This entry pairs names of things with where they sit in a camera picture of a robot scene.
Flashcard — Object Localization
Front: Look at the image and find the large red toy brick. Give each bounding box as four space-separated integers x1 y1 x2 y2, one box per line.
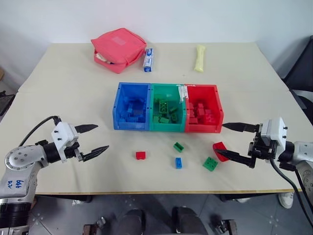
212 141 231 163

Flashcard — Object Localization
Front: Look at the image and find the black equipment case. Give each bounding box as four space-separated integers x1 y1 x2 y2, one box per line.
0 90 16 116

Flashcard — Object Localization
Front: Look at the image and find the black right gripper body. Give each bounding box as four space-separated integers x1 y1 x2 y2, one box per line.
247 123 278 163

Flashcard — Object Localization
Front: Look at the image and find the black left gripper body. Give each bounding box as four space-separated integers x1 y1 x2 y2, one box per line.
64 144 85 163

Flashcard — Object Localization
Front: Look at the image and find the square green toy brick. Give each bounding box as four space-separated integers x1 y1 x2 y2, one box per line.
202 156 220 172

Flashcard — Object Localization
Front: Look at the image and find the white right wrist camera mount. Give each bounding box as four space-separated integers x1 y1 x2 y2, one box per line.
260 117 289 149

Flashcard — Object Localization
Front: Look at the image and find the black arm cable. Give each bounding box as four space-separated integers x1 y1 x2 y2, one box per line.
269 158 313 230
18 115 62 147

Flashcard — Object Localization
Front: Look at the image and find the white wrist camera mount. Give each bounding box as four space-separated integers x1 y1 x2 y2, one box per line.
51 121 80 164
260 117 289 149

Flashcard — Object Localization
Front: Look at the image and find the caster wheel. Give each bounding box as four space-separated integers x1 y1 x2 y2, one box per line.
83 216 107 235
209 214 237 235

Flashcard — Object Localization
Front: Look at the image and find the white tape strip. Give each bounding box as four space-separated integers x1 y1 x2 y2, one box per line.
176 84 196 104

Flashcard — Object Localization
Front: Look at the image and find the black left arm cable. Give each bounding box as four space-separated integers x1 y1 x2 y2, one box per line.
18 115 62 147

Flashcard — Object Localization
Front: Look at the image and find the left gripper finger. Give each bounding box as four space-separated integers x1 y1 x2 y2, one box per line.
75 124 99 134
81 145 110 163

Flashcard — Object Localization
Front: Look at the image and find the dark rounded shape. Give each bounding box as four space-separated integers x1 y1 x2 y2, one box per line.
116 208 146 235

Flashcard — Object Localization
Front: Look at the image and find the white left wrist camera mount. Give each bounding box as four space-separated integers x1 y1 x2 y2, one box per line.
51 121 80 164

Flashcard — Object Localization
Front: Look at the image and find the blue plastic bin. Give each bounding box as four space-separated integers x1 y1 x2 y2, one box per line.
112 82 153 131

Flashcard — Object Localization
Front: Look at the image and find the black table frame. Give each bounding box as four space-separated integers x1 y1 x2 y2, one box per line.
35 194 280 203

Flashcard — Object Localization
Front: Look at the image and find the green plastic bin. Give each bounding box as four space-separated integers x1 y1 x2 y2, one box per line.
149 83 188 132

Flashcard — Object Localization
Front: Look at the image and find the blue white toothpaste box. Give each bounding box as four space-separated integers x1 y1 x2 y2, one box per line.
143 47 155 73

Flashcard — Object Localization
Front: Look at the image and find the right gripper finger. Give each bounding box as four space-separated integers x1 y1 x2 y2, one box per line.
215 149 258 168
223 122 258 133

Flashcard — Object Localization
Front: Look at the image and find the pink fabric pouch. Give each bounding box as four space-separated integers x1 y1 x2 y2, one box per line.
90 27 148 74

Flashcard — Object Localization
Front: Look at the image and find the pale yellow soft tube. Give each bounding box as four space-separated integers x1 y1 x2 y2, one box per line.
193 44 207 73

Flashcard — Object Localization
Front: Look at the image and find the large green toy brick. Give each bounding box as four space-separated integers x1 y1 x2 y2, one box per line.
158 100 170 115

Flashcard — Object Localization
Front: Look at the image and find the red plastic bin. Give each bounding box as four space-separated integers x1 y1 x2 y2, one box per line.
184 84 224 134

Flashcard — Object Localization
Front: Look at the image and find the black office chair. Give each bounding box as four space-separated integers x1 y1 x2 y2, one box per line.
282 35 313 116

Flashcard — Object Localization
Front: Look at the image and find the white shoe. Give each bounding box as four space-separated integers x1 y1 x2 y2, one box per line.
278 191 294 209

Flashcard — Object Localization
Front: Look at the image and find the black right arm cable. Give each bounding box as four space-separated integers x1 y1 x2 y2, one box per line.
269 158 313 230

